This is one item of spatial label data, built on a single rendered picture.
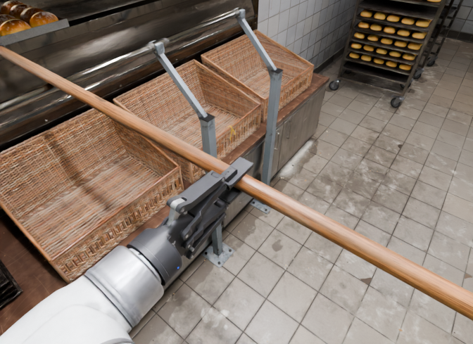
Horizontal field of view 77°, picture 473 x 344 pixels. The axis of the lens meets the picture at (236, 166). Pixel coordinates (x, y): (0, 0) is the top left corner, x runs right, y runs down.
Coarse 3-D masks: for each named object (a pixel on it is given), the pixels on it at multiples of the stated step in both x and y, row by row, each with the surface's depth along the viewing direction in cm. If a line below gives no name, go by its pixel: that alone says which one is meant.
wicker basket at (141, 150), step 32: (64, 128) 123; (96, 128) 134; (128, 128) 132; (0, 160) 109; (32, 160) 117; (64, 160) 127; (96, 160) 138; (128, 160) 145; (160, 160) 129; (0, 192) 112; (64, 192) 130; (96, 192) 130; (128, 192) 130; (160, 192) 120; (32, 224) 118; (64, 224) 118; (96, 224) 118; (128, 224) 113; (64, 256) 94; (96, 256) 106
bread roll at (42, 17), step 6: (42, 12) 106; (48, 12) 108; (30, 18) 105; (36, 18) 105; (42, 18) 106; (48, 18) 107; (54, 18) 109; (30, 24) 106; (36, 24) 105; (42, 24) 106
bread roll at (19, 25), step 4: (8, 20) 100; (12, 20) 100; (16, 20) 101; (20, 20) 102; (4, 24) 99; (8, 24) 99; (12, 24) 100; (16, 24) 100; (20, 24) 101; (24, 24) 102; (0, 28) 99; (4, 28) 99; (8, 28) 99; (12, 28) 100; (16, 28) 100; (20, 28) 101; (24, 28) 102; (28, 28) 103; (0, 32) 99; (4, 32) 99; (8, 32) 100; (12, 32) 100
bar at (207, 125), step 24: (216, 24) 121; (240, 24) 133; (144, 48) 99; (96, 72) 89; (168, 72) 106; (24, 96) 77; (192, 96) 107; (264, 168) 178; (216, 240) 160; (216, 264) 168
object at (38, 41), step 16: (144, 0) 138; (160, 0) 139; (176, 0) 145; (96, 16) 121; (112, 16) 124; (128, 16) 129; (48, 32) 108; (64, 32) 112; (80, 32) 116; (16, 48) 102; (32, 48) 106
